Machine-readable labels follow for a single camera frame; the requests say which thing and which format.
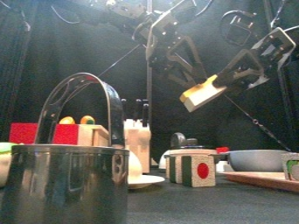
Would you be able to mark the grey bowl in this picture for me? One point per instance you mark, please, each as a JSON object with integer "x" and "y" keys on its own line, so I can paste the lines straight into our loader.
{"x": 256, "y": 160}

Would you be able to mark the green and white toy food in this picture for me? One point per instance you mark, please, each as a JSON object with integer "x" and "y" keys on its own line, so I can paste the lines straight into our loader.
{"x": 4, "y": 163}

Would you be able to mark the sushi roll with green filling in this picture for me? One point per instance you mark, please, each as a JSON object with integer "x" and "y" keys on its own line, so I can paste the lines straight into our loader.
{"x": 291, "y": 166}

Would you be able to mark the sushi roll with red centre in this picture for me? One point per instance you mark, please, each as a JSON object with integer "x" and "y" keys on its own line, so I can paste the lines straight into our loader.
{"x": 200, "y": 170}

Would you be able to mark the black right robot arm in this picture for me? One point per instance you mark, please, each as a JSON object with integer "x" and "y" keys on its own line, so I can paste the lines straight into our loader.
{"x": 238, "y": 29}

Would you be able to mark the vertical metal frame pole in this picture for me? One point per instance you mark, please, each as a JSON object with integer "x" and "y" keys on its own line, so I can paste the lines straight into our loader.
{"x": 149, "y": 87}

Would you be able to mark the wooden lid with black knob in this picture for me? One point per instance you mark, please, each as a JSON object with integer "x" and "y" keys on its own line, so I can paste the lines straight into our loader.
{"x": 191, "y": 147}

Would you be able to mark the white plate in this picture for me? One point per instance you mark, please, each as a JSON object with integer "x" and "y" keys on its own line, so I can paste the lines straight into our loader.
{"x": 145, "y": 180}

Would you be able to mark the small red block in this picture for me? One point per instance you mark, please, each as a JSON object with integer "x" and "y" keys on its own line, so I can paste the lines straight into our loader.
{"x": 222, "y": 150}

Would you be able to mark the thin diagonal frame rod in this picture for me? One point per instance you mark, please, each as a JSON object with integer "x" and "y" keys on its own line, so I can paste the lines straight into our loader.
{"x": 119, "y": 59}
{"x": 259, "y": 124}

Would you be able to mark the red and wood toy box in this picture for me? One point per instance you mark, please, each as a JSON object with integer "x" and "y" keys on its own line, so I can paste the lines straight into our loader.
{"x": 65, "y": 134}

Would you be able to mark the yellow and green toy egg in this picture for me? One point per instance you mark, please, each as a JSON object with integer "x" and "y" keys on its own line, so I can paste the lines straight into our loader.
{"x": 87, "y": 120}

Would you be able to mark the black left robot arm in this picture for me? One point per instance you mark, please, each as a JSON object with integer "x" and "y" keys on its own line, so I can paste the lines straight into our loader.
{"x": 128, "y": 11}

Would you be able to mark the wooden tray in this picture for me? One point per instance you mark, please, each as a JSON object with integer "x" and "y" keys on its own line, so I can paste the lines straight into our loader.
{"x": 260, "y": 179}

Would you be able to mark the white toy egg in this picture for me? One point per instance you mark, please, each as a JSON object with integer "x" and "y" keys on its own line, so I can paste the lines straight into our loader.
{"x": 133, "y": 166}

